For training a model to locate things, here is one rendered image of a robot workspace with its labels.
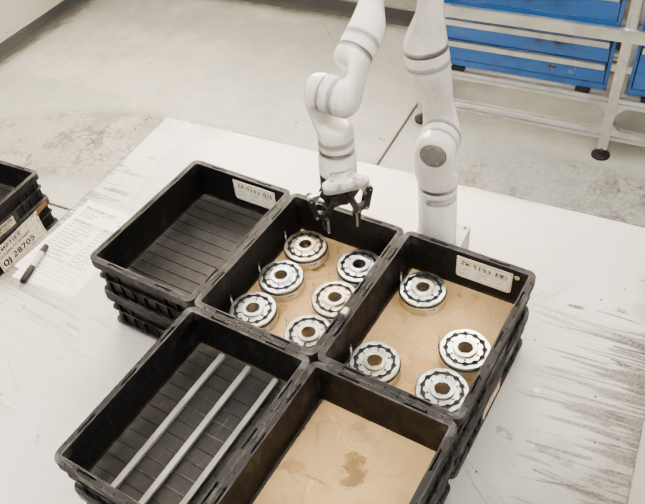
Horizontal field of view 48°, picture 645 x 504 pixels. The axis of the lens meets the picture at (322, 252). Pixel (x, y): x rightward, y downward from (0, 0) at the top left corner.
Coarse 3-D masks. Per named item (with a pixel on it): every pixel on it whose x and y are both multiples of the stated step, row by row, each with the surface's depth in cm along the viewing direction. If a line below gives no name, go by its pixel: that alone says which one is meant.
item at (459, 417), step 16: (400, 240) 158; (432, 240) 157; (480, 256) 152; (384, 272) 152; (528, 272) 148; (368, 288) 149; (528, 288) 145; (512, 320) 139; (336, 336) 140; (320, 352) 138; (496, 352) 134; (336, 368) 135; (352, 368) 134; (480, 368) 132; (384, 384) 131; (480, 384) 130; (416, 400) 128; (464, 400) 128; (448, 416) 126; (464, 416) 126
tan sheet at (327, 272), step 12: (336, 252) 171; (324, 264) 168; (336, 264) 168; (312, 276) 166; (324, 276) 165; (336, 276) 165; (252, 288) 164; (312, 288) 163; (300, 300) 161; (288, 312) 159; (300, 312) 158; (312, 312) 158; (276, 324) 156; (288, 324) 156
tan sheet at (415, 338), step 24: (456, 288) 160; (384, 312) 156; (408, 312) 156; (456, 312) 155; (480, 312) 154; (504, 312) 154; (384, 336) 152; (408, 336) 151; (432, 336) 151; (408, 360) 147; (432, 360) 146; (408, 384) 143
